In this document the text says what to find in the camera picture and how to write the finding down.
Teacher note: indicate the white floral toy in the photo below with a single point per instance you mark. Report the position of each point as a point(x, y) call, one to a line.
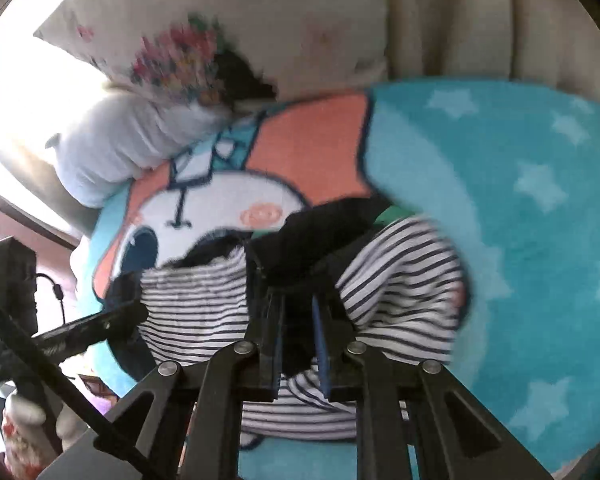
point(27, 420)

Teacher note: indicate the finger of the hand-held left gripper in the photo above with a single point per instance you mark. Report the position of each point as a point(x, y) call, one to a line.
point(92, 329)

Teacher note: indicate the purple pink cloth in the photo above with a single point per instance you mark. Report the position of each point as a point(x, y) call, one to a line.
point(100, 396)

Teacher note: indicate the white pillow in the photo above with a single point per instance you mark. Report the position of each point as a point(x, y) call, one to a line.
point(130, 145)

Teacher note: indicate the floral printed pillow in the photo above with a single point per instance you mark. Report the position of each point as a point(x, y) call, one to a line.
point(180, 60)

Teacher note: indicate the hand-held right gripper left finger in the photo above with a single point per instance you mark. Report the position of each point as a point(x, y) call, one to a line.
point(278, 345)

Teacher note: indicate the beige sofa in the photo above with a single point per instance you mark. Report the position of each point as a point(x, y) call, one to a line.
point(480, 20)

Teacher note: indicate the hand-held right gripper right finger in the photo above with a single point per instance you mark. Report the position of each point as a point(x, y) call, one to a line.
point(322, 347)

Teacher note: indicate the striped pants with navy patch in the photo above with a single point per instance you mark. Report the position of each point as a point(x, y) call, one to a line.
point(400, 285)

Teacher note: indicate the cartoon printed blanket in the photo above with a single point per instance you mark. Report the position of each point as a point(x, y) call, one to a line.
point(505, 185)

